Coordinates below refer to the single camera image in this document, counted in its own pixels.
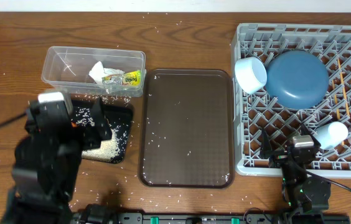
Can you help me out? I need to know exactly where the small blue cup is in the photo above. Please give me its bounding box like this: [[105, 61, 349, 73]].
[[313, 121, 349, 151]]

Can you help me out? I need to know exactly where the aluminium foil ball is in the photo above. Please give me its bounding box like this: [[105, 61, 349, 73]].
[[101, 74, 126, 96]]

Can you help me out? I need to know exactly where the wooden chopstick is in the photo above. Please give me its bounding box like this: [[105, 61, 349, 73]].
[[337, 58, 350, 117], [332, 80, 340, 120]]

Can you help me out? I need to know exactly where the white tissue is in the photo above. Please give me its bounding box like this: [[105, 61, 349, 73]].
[[89, 61, 124, 85]]

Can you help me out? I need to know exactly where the green snack wrapper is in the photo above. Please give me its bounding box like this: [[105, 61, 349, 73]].
[[118, 70, 142, 86]]

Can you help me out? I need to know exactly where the large blue plate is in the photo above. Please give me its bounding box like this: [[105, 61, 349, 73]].
[[265, 50, 329, 110]]

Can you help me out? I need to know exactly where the light blue rice bowl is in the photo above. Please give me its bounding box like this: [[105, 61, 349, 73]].
[[235, 57, 267, 94]]

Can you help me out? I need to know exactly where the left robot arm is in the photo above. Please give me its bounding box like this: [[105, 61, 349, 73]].
[[1, 91, 112, 223]]

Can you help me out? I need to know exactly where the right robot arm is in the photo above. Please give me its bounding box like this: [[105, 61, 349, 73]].
[[260, 126, 330, 223]]

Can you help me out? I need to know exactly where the grey dishwasher rack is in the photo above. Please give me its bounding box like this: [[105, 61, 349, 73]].
[[230, 23, 351, 177]]

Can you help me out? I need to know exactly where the pile of white rice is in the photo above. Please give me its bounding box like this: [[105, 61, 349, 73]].
[[72, 105, 129, 162]]

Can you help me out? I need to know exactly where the black plastic tray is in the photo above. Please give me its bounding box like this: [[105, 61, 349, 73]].
[[69, 97, 134, 164]]

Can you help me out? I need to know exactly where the clear plastic bin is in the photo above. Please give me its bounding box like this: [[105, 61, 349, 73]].
[[42, 46, 146, 97]]

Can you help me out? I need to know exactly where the dark brown serving tray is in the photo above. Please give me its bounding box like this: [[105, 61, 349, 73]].
[[138, 69, 235, 189]]

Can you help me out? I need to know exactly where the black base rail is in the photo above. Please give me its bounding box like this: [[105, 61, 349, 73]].
[[69, 212, 351, 224]]

